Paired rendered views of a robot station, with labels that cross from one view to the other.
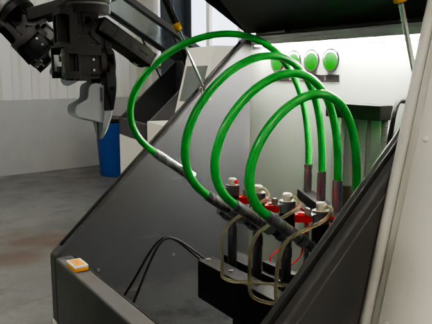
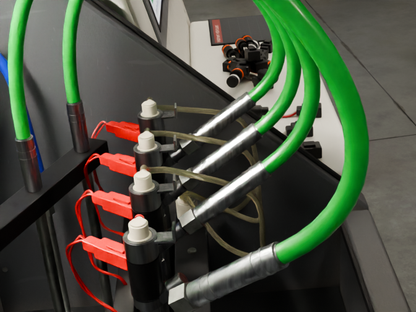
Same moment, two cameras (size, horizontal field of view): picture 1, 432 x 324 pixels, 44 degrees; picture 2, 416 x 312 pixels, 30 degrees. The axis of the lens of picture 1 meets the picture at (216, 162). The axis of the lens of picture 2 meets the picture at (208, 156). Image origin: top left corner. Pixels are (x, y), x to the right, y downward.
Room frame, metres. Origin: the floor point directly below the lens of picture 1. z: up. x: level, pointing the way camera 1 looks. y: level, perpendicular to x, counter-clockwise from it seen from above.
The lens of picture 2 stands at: (1.44, 0.32, 1.48)
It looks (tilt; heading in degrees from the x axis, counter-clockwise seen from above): 28 degrees down; 214
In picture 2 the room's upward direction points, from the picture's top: 5 degrees counter-clockwise
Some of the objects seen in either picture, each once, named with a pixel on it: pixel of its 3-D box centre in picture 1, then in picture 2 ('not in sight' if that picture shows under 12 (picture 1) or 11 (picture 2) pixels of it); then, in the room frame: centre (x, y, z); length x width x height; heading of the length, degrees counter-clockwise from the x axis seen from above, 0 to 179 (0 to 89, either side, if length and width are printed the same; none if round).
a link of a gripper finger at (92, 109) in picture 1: (92, 111); not in sight; (0.87, 0.20, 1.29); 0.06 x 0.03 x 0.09; 124
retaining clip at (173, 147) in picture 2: (280, 200); (160, 145); (0.89, -0.11, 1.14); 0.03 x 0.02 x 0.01; 124
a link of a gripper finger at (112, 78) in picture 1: (105, 83); not in sight; (0.88, 0.18, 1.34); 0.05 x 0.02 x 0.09; 34
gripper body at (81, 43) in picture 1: (84, 44); not in sight; (0.88, 0.21, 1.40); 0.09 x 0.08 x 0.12; 124
